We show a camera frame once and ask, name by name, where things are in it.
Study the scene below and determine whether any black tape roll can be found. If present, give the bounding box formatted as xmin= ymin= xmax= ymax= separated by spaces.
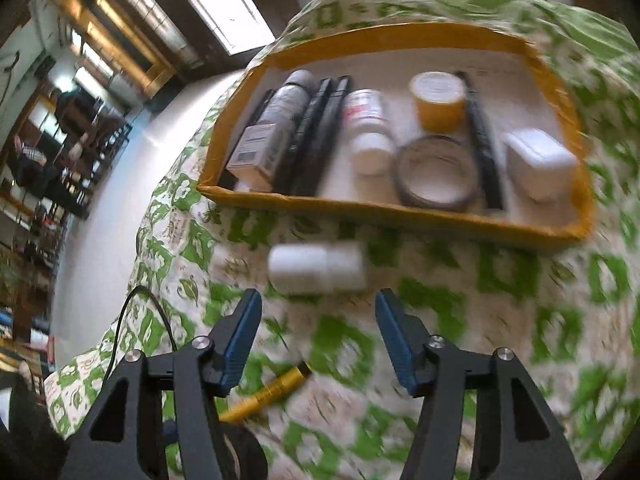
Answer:
xmin=395 ymin=135 xmax=481 ymax=211
xmin=165 ymin=422 xmax=268 ymax=480

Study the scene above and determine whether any yellow-edged cardboard tray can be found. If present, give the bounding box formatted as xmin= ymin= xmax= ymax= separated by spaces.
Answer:
xmin=196 ymin=22 xmax=598 ymax=253

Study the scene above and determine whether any yellow pen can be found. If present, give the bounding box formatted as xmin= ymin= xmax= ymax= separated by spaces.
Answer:
xmin=220 ymin=365 xmax=312 ymax=423

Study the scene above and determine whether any yellow jar white lid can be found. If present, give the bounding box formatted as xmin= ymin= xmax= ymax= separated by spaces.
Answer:
xmin=409 ymin=71 xmax=468 ymax=133

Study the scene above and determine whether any grey bottle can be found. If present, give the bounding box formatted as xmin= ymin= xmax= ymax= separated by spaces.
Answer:
xmin=260 ymin=69 xmax=318 ymax=133

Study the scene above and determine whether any white plastic bottle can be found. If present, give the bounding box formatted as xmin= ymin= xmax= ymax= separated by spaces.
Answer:
xmin=267 ymin=244 xmax=368 ymax=295

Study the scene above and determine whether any black cable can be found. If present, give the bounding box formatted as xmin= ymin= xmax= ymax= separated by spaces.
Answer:
xmin=102 ymin=286 xmax=182 ymax=396

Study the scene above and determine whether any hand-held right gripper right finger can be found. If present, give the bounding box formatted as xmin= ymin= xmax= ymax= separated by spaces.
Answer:
xmin=375 ymin=289 xmax=583 ymax=480

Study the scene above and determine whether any grey medicine box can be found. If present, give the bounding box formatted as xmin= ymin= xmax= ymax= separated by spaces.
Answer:
xmin=225 ymin=122 xmax=293 ymax=187

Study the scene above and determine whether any dark wooden shelf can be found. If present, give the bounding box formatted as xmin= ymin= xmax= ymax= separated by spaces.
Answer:
xmin=0 ymin=75 xmax=132 ymax=221

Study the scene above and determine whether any green patterned blanket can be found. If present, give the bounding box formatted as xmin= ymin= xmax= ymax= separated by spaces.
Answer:
xmin=45 ymin=0 xmax=640 ymax=480

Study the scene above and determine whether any wooden window frame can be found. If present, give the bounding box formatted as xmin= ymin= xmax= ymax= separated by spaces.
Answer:
xmin=45 ymin=0 xmax=281 ymax=103

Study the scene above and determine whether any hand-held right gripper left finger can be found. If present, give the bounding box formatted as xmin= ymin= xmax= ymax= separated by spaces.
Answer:
xmin=60 ymin=289 xmax=263 ymax=480

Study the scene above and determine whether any white charger plug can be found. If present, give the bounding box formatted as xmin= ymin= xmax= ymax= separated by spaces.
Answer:
xmin=504 ymin=127 xmax=579 ymax=204

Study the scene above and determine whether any white bottle red label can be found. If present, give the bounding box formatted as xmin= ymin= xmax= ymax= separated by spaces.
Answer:
xmin=345 ymin=89 xmax=397 ymax=176

